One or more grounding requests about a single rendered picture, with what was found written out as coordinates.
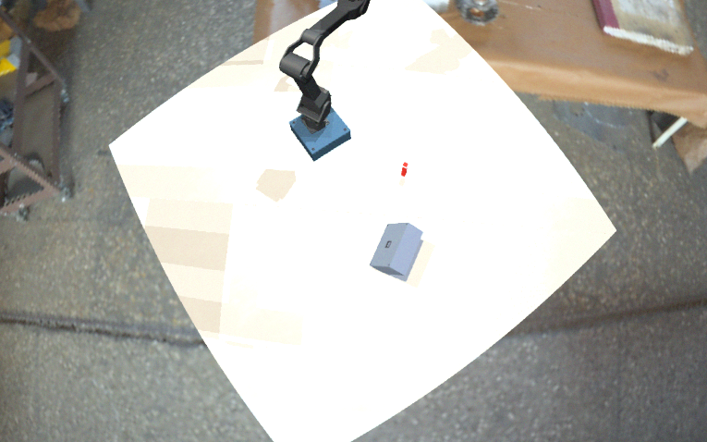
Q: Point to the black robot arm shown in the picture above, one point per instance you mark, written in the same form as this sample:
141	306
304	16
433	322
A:
315	102

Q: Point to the grey sloped panel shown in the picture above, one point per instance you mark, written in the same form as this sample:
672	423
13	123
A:
398	250

